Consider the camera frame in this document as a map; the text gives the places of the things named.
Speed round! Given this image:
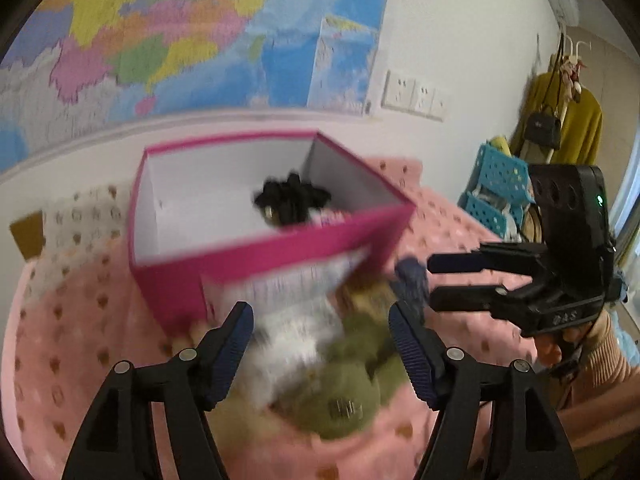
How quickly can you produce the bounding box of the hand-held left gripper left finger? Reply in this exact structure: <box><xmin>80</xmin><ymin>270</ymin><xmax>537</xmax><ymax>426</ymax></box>
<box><xmin>60</xmin><ymin>301</ymin><xmax>256</xmax><ymax>480</ymax></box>

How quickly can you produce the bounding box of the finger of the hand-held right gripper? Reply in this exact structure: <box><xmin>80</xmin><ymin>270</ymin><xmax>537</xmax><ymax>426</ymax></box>
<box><xmin>428</xmin><ymin>282</ymin><xmax>538</xmax><ymax>323</ymax></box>
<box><xmin>427</xmin><ymin>242</ymin><xmax>551</xmax><ymax>279</ymax></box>

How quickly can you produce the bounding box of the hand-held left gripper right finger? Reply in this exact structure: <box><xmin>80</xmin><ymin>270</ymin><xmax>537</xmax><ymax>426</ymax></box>
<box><xmin>387</xmin><ymin>301</ymin><xmax>581</xmax><ymax>480</ymax></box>

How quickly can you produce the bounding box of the blue fabric scrunchie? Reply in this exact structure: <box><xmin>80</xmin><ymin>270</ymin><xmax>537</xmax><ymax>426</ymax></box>
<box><xmin>394</xmin><ymin>257</ymin><xmax>432</xmax><ymax>322</ymax></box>

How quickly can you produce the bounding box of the white tissue packet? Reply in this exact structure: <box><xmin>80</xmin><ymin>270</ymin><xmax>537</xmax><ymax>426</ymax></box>
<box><xmin>200</xmin><ymin>247</ymin><xmax>373</xmax><ymax>407</ymax></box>

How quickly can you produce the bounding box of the green plush toy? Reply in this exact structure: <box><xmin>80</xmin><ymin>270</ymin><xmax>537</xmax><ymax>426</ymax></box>
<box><xmin>280</xmin><ymin>285</ymin><xmax>418</xmax><ymax>442</ymax></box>

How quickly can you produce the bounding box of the pink cardboard box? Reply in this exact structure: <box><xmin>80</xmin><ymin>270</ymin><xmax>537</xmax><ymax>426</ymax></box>
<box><xmin>127</xmin><ymin>130</ymin><xmax>418</xmax><ymax>336</ymax></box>

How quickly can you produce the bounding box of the person's right forearm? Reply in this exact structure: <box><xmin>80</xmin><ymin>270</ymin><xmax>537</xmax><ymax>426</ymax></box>
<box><xmin>556</xmin><ymin>317</ymin><xmax>640</xmax><ymax>456</ymax></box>

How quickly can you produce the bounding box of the person's right hand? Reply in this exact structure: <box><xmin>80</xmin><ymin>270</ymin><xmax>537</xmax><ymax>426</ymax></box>
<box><xmin>532</xmin><ymin>310</ymin><xmax>611</xmax><ymax>376</ymax></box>

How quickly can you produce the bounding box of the blue perforated plastic basket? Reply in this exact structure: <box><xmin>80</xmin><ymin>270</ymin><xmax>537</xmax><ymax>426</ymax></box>
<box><xmin>472</xmin><ymin>142</ymin><xmax>533</xmax><ymax>206</ymax></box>
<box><xmin>460</xmin><ymin>190</ymin><xmax>523</xmax><ymax>239</ymax></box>

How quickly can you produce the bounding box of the black handbag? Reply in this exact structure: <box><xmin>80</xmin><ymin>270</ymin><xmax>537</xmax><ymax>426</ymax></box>
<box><xmin>525</xmin><ymin>110</ymin><xmax>563</xmax><ymax>151</ymax></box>

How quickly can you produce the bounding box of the mustard yellow coat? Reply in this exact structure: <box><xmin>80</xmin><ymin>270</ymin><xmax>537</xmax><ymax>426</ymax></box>
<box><xmin>510</xmin><ymin>72</ymin><xmax>604</xmax><ymax>166</ymax></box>

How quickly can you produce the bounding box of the small white pink packet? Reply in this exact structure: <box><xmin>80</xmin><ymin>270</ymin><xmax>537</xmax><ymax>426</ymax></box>
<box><xmin>310</xmin><ymin>210</ymin><xmax>352</xmax><ymax>229</ymax></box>

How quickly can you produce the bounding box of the pink patterned blanket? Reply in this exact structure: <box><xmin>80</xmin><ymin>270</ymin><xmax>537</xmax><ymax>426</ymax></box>
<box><xmin>0</xmin><ymin>157</ymin><xmax>568</xmax><ymax>480</ymax></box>

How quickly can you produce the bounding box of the pink hanging ornament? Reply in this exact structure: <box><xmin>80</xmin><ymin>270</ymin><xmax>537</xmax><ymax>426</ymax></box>
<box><xmin>557</xmin><ymin>57</ymin><xmax>586</xmax><ymax>103</ymax></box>

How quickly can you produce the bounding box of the white coat rack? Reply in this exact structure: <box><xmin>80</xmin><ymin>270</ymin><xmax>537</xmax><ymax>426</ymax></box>
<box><xmin>550</xmin><ymin>25</ymin><xmax>593</xmax><ymax>106</ymax></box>

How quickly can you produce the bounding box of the colourful wall map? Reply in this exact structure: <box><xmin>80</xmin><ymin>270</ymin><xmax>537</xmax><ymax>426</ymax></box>
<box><xmin>0</xmin><ymin>0</ymin><xmax>397</xmax><ymax>171</ymax></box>

